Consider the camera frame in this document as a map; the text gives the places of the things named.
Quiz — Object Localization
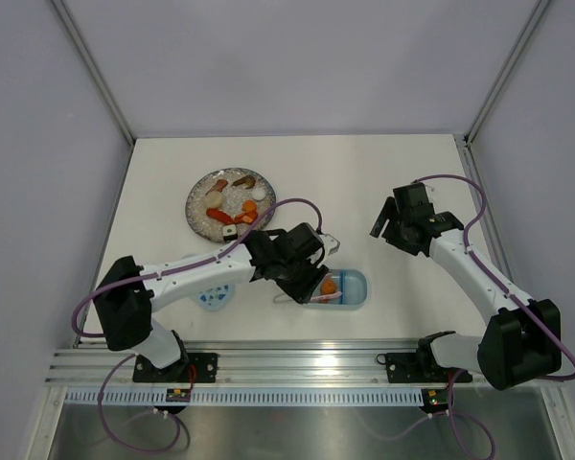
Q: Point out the orange fried food piece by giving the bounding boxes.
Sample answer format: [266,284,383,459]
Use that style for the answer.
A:
[320,278,338,295]

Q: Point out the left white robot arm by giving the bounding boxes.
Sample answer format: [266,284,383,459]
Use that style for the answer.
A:
[93,222,340,381]

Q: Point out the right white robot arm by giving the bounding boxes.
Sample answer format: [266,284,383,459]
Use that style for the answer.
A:
[370,182,562,390]

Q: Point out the blue lunch box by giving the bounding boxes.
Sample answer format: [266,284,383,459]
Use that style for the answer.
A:
[305,269,368,311]

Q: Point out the terrazzo pattern lunch box lid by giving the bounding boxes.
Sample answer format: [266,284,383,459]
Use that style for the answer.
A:
[192,284,236,312]

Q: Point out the orange carrot pieces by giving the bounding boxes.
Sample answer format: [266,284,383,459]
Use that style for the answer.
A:
[233,200,258,225]

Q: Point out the sushi roll piece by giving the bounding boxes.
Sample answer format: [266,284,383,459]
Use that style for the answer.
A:
[221,224,239,242]

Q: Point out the white round radish slice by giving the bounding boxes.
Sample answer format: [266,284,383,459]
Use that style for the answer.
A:
[251,189,265,201]

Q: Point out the red sausage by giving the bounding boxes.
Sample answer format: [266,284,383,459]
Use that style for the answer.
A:
[206,208,234,225]

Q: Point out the speckled round plate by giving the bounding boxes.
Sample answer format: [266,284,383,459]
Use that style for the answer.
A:
[185,168,277,243]

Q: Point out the beige mushroom piece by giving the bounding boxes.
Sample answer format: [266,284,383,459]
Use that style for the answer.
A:
[204,191,223,209]

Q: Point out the pink ham slice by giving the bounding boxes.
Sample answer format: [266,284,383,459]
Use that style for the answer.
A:
[212,179,229,192]

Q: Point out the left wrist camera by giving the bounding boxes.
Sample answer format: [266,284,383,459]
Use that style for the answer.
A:
[319,234,340,256]

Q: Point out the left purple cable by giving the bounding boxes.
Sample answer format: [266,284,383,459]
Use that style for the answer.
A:
[71,196,323,454]

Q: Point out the purple cable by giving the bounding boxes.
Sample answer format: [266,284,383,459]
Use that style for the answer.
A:
[363,174,575,457]
[71,196,323,454]

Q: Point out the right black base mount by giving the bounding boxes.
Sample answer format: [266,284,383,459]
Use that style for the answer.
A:
[375,352,457,385]

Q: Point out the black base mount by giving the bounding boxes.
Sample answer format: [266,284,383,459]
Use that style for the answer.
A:
[375,352,457,385]
[132,353,219,383]

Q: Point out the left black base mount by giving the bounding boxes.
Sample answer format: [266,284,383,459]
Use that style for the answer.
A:
[132,353,219,383]

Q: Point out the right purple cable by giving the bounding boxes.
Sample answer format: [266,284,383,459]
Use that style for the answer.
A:
[363,174,575,457]

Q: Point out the aluminium rail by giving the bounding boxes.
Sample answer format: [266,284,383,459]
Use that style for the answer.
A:
[44,339,417,388]

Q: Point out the right aluminium frame post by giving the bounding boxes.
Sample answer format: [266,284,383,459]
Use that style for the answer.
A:
[463,0,554,148]

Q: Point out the aluminium frame post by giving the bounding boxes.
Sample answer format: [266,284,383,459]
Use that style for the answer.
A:
[463,0,554,148]
[47,0,136,149]

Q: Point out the white slotted cable duct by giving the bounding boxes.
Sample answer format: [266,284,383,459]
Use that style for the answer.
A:
[65,387,424,407]

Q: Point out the left aluminium frame post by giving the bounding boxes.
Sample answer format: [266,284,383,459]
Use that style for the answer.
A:
[47,0,136,149]

